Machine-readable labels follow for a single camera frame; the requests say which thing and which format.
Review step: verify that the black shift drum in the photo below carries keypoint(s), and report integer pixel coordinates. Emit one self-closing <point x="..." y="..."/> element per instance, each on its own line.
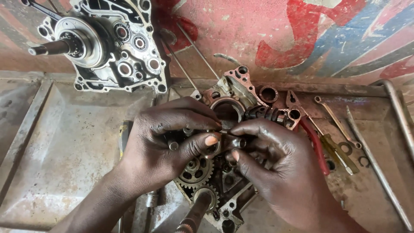
<point x="265" y="114"/>

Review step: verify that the bent metal pipe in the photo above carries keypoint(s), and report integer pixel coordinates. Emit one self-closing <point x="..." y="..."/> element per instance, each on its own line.
<point x="399" y="110"/>

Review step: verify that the small steel gear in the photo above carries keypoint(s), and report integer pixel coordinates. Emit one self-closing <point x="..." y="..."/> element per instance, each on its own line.
<point x="215" y="197"/>

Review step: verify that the person's left hand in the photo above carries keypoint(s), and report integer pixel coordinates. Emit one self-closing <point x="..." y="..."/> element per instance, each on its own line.
<point x="152" y="145"/>

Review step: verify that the thin metal stud rod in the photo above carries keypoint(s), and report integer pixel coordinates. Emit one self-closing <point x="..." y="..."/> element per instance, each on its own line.
<point x="198" y="51"/>
<point x="181" y="66"/>

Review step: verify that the chrome socket extension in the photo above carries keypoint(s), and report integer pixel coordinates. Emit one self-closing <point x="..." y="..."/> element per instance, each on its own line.
<point x="151" y="199"/>

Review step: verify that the clean silver engine crankcase half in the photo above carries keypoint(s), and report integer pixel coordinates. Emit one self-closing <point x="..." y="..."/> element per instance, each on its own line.
<point x="139" y="64"/>

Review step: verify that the small metal circlip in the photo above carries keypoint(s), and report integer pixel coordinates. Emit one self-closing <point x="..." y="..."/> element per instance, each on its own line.
<point x="359" y="161"/>

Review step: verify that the dark splined gearbox shaft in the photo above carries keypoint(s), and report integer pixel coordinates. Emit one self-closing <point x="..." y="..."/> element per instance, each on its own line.
<point x="197" y="212"/>

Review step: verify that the large dented metal tray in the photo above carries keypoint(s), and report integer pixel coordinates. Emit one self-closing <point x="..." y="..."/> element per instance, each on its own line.
<point x="64" y="145"/>

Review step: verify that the person's right hand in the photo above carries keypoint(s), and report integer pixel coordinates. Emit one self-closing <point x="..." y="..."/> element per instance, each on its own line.
<point x="284" y="168"/>

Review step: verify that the steel crankshaft with rod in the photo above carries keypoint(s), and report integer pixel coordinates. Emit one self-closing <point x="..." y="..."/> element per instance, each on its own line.
<point x="77" y="42"/>

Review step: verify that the slim silver spanner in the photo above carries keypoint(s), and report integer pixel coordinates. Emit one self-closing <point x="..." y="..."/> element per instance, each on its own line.
<point x="336" y="121"/>

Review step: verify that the long grey metal bar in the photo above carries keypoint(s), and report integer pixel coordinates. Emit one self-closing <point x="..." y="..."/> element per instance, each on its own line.
<point x="376" y="168"/>

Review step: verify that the flat metal washer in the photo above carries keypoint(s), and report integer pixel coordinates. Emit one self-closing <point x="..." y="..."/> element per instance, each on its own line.
<point x="340" y="148"/>

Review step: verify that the large steel gear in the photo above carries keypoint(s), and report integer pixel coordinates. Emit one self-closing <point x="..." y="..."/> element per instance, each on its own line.
<point x="194" y="176"/>

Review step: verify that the oily engine crankcase half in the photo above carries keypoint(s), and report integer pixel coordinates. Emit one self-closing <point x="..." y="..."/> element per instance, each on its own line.
<point x="233" y="86"/>

